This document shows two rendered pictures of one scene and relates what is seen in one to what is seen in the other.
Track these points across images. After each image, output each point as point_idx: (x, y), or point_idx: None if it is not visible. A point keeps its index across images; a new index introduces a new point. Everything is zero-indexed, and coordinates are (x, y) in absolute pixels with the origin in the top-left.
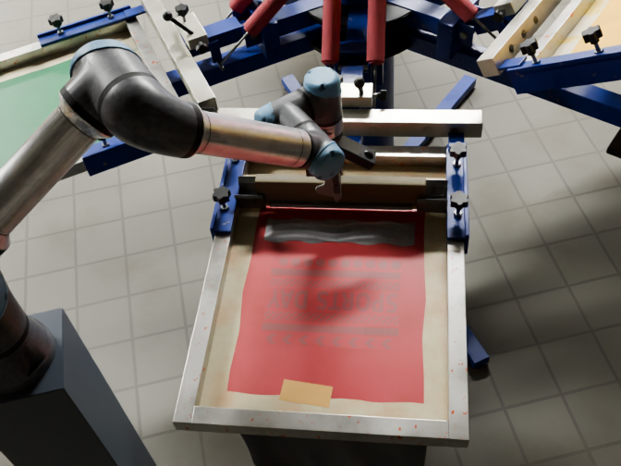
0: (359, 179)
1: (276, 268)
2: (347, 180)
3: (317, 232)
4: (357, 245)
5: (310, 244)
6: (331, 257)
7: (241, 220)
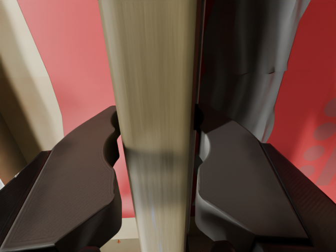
0: (154, 25)
1: (317, 179)
2: (168, 112)
3: (250, 126)
4: (312, 8)
5: (273, 134)
6: (330, 83)
7: (197, 232)
